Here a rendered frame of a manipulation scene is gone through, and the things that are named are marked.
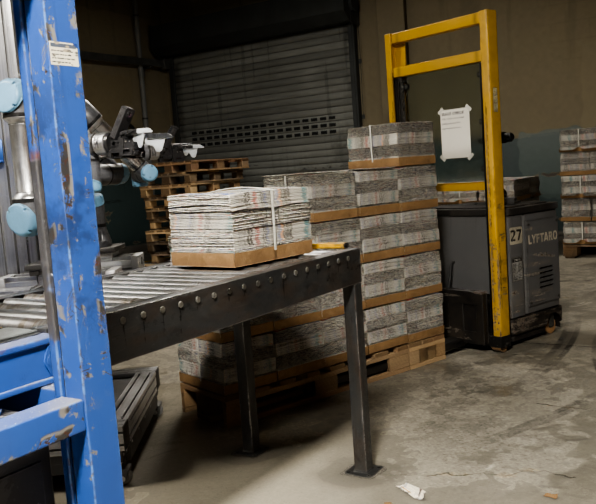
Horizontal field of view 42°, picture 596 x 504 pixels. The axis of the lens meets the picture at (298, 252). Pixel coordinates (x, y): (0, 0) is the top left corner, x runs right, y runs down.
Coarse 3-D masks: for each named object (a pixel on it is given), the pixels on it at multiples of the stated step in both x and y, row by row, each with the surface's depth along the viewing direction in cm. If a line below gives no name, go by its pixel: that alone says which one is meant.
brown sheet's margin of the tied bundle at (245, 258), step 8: (264, 248) 240; (176, 256) 247; (184, 256) 244; (192, 256) 242; (200, 256) 239; (208, 256) 237; (216, 256) 235; (224, 256) 233; (232, 256) 231; (240, 256) 232; (248, 256) 235; (256, 256) 237; (264, 256) 240; (176, 264) 247; (184, 264) 245; (192, 264) 242; (200, 264) 240; (208, 264) 238; (216, 264) 235; (224, 264) 233; (232, 264) 231; (240, 264) 232; (248, 264) 235
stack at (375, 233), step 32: (320, 224) 360; (352, 224) 374; (384, 224) 388; (384, 288) 388; (256, 320) 338; (320, 320) 365; (384, 320) 389; (192, 352) 346; (224, 352) 329; (256, 352) 339; (288, 352) 351; (320, 352) 363; (384, 352) 390; (224, 384) 329; (288, 384) 351; (320, 384) 363; (224, 416) 331
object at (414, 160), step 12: (420, 156) 402; (432, 156) 408; (360, 168) 414; (408, 204) 397; (420, 204) 403; (432, 204) 409; (408, 252) 398; (420, 288) 405; (432, 288) 411; (408, 336) 401; (420, 336) 407
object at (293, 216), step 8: (280, 192) 245; (288, 192) 248; (296, 192) 252; (304, 192) 255; (280, 200) 246; (288, 200) 249; (296, 200) 252; (304, 200) 255; (280, 208) 247; (288, 208) 249; (296, 208) 252; (304, 208) 255; (280, 216) 246; (288, 216) 249; (296, 216) 252; (304, 216) 255; (280, 224) 247; (288, 224) 250; (296, 224) 253; (304, 224) 256; (280, 232) 247; (288, 232) 250; (296, 232) 255; (304, 232) 256; (280, 240) 247; (288, 240) 250; (296, 240) 253; (304, 240) 256
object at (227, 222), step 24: (240, 192) 233; (264, 192) 240; (192, 216) 240; (216, 216) 234; (240, 216) 232; (264, 216) 240; (192, 240) 242; (216, 240) 235; (240, 240) 233; (264, 240) 241
